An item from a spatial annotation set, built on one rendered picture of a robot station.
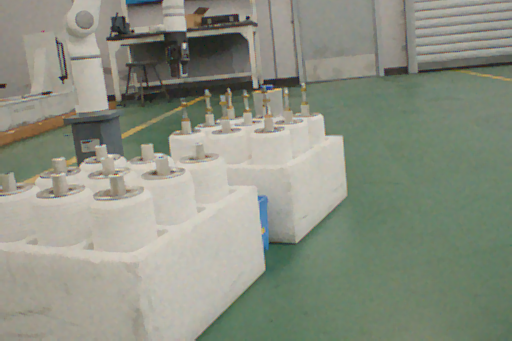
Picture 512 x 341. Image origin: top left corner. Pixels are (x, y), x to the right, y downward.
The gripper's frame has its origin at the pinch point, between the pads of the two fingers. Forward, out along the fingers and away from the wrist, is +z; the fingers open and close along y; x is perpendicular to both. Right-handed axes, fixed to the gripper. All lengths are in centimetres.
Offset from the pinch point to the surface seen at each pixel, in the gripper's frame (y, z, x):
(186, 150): -44, 20, 18
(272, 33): 384, -51, -281
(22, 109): 261, 12, 19
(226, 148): -54, 19, 11
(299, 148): -58, 21, -7
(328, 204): -58, 37, -15
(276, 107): -25.6, 12.4, -21.4
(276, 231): -66, 38, 6
